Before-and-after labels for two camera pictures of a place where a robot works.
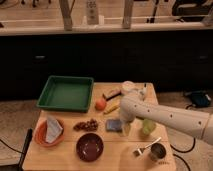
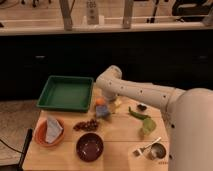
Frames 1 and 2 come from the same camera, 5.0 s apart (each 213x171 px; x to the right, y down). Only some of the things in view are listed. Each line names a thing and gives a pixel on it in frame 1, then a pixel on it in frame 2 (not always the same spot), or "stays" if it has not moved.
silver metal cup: [157, 152] stays
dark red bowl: [89, 147] stays
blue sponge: [114, 125] -> [101, 109]
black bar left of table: [25, 149] stays
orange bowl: [40, 133] stays
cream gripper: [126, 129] -> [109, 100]
